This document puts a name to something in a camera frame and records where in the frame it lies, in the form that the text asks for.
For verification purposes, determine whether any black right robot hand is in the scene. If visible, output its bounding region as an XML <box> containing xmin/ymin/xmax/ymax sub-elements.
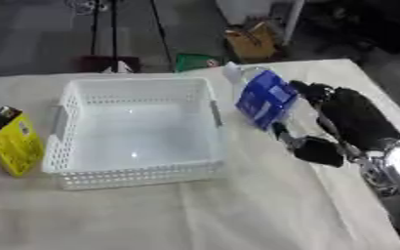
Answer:
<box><xmin>269</xmin><ymin>79</ymin><xmax>400</xmax><ymax>169</ymax></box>

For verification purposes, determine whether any clear bottle with blue label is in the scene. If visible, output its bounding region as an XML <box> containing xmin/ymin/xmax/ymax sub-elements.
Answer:
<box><xmin>221</xmin><ymin>62</ymin><xmax>300</xmax><ymax>132</ymax></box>

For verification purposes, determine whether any brown cardboard box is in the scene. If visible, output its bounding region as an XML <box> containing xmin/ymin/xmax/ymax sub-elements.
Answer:
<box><xmin>223</xmin><ymin>21</ymin><xmax>288</xmax><ymax>63</ymax></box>

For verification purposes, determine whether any yellow box with black top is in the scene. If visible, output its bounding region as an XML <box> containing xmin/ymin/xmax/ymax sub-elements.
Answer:
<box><xmin>0</xmin><ymin>105</ymin><xmax>45</xmax><ymax>178</ymax></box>

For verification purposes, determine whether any green bag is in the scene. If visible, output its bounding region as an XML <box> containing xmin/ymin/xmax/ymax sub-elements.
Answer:
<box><xmin>174</xmin><ymin>53</ymin><xmax>222</xmax><ymax>72</ymax></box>

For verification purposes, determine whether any white perforated plastic basket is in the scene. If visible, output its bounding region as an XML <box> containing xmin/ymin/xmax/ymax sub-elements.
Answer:
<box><xmin>41</xmin><ymin>76</ymin><xmax>229</xmax><ymax>191</ymax></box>

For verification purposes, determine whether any dark red tripod base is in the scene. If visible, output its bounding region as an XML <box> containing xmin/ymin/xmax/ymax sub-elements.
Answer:
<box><xmin>77</xmin><ymin>55</ymin><xmax>144</xmax><ymax>74</ymax></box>

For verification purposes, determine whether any black tripod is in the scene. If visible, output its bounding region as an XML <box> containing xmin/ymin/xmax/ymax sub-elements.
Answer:
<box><xmin>87</xmin><ymin>0</ymin><xmax>177</xmax><ymax>73</ymax></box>

